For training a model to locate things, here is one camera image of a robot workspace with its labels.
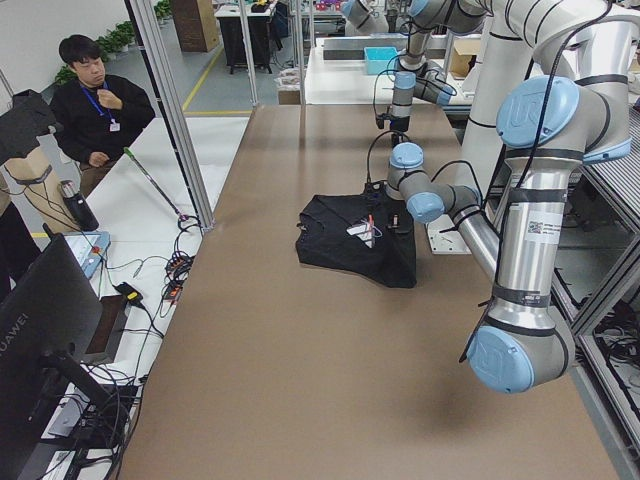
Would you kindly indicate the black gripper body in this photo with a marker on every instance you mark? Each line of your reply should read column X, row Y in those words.
column 389, row 192
column 399, row 123

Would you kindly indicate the black printed t-shirt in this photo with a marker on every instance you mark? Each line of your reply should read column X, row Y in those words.
column 369, row 235

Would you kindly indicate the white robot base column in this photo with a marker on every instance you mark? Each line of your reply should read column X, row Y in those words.
column 500, row 100

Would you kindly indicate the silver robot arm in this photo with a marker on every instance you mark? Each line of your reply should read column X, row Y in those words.
column 516, row 344
column 415, row 76

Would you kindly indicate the black grabber stick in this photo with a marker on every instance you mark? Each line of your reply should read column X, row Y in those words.
column 182, row 217

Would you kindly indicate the red black power strip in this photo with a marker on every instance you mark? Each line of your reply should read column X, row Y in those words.
column 177, row 270

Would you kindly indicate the black power adapter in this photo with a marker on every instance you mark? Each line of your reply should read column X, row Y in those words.
column 132, row 295

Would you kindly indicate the seated man in black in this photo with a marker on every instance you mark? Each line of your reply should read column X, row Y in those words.
column 100, row 114

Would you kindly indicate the blue teach pendant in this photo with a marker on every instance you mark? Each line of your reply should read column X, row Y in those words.
column 89, row 249

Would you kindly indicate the black water bottle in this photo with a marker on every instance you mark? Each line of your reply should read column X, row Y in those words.
column 77, row 205

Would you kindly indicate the black Huawei monitor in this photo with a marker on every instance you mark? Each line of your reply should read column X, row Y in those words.
column 47, row 323

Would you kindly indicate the aluminium frame post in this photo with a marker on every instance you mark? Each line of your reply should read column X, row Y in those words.
column 149, row 40

